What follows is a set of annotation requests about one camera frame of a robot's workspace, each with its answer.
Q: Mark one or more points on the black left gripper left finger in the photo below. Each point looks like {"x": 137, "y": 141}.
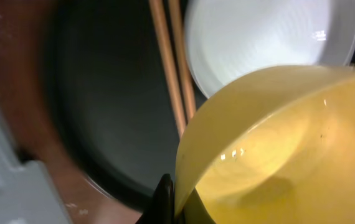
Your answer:
{"x": 161, "y": 208}

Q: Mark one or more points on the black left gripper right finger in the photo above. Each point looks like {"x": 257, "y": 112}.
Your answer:
{"x": 194, "y": 211}

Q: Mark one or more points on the yellow bowl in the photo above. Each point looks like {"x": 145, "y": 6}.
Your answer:
{"x": 275, "y": 146}

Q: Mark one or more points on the pale green plate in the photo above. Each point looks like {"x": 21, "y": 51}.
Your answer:
{"x": 227, "y": 39}

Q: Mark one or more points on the wooden chopstick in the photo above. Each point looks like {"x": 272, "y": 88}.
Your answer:
{"x": 162, "y": 34}
{"x": 184, "y": 73}

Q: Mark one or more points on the grey dishwasher rack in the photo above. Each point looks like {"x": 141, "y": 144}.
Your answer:
{"x": 27, "y": 194}

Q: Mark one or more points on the round black tray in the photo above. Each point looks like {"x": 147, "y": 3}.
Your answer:
{"x": 107, "y": 94}

